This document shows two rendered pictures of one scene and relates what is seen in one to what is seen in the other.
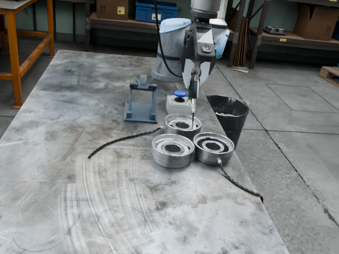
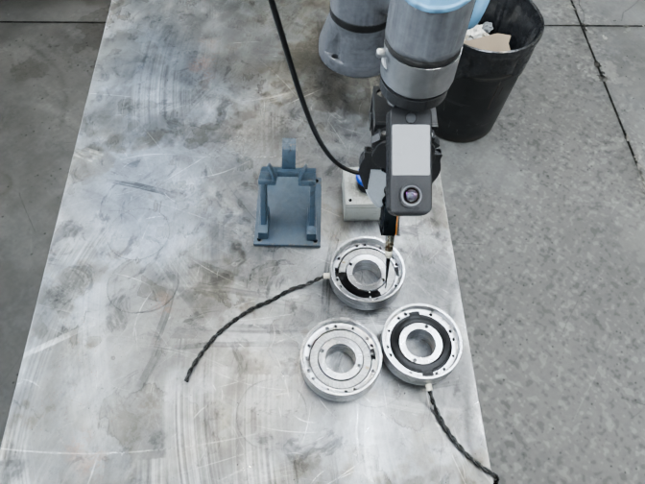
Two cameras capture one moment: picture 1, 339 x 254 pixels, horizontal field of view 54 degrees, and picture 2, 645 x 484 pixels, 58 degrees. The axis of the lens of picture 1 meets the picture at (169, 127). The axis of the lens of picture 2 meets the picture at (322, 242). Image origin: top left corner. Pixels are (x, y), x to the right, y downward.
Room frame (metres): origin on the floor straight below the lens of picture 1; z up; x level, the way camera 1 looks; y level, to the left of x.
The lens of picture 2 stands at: (0.44, -0.01, 1.55)
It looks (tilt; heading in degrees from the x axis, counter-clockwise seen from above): 58 degrees down; 5
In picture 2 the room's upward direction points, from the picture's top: 4 degrees clockwise
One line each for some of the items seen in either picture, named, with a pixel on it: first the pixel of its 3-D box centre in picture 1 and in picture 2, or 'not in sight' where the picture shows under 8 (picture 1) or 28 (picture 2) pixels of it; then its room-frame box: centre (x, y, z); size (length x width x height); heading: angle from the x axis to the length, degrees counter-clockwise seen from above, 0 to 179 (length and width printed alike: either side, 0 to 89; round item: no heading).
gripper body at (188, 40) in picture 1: (200, 34); (405, 112); (0.92, -0.05, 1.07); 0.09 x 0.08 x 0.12; 8
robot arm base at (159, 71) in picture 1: (170, 64); (360, 28); (1.33, 0.03, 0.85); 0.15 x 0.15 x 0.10
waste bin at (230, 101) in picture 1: (216, 133); (470, 69); (2.00, -0.32, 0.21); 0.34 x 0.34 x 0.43
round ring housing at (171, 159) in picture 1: (172, 150); (340, 360); (0.71, -0.02, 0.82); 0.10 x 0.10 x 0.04
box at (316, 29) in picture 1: (315, 20); not in sight; (4.82, -1.76, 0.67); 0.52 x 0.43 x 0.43; 100
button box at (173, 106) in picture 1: (178, 105); (366, 190); (0.99, -0.02, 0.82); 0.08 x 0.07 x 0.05; 10
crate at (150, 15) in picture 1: (155, 12); not in sight; (4.44, 0.37, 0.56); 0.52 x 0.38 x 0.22; 97
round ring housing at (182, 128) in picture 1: (181, 127); (366, 275); (0.84, -0.04, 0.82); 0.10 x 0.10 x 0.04
